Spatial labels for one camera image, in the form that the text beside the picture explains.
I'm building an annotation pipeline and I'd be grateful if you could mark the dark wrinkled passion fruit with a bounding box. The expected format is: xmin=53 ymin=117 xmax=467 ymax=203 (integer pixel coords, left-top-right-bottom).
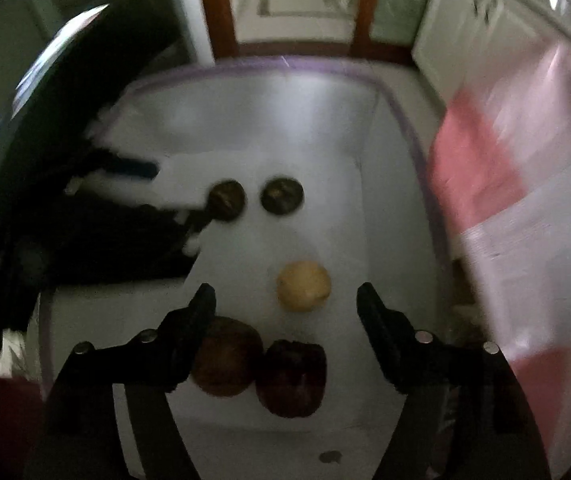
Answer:
xmin=207 ymin=179 xmax=246 ymax=221
xmin=260 ymin=177 xmax=305 ymax=214

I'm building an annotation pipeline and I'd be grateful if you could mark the white storage box purple rim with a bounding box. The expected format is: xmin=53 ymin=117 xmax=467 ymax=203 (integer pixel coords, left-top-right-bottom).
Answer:
xmin=38 ymin=57 xmax=453 ymax=480

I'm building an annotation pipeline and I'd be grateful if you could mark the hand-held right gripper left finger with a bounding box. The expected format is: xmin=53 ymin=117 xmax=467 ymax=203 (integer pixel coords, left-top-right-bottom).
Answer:
xmin=24 ymin=282 xmax=217 ymax=480

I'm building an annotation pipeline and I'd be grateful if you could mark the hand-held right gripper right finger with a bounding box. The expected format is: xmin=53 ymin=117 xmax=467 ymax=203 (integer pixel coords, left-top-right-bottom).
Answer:
xmin=356 ymin=282 xmax=552 ymax=480

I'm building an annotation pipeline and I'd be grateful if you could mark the white kitchen cabinet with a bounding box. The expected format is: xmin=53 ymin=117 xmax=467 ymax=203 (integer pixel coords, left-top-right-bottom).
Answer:
xmin=410 ymin=0 xmax=571 ymax=106

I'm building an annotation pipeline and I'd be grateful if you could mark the pink checkered plastic tablecloth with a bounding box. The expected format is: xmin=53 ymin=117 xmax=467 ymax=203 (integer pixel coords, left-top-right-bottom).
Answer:
xmin=428 ymin=42 xmax=571 ymax=476

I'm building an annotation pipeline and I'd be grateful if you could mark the dark red pomegranate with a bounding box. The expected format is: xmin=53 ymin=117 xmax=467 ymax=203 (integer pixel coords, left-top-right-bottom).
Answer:
xmin=256 ymin=339 xmax=327 ymax=419

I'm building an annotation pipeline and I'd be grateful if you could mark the red apple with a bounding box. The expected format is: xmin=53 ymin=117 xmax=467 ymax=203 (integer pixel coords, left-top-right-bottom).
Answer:
xmin=190 ymin=316 xmax=265 ymax=398

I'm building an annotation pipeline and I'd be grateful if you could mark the smooth yellow fruit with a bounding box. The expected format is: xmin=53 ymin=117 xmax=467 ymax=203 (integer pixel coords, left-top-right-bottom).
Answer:
xmin=276 ymin=261 xmax=332 ymax=313

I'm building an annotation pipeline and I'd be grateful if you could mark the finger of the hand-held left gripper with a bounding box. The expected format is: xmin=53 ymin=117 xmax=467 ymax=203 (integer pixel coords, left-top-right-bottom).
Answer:
xmin=86 ymin=147 xmax=161 ymax=182
xmin=130 ymin=201 xmax=216 ymax=257

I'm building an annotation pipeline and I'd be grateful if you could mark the wooden door frame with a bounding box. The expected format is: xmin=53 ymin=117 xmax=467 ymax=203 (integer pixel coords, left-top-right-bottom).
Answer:
xmin=196 ymin=0 xmax=416 ymax=66

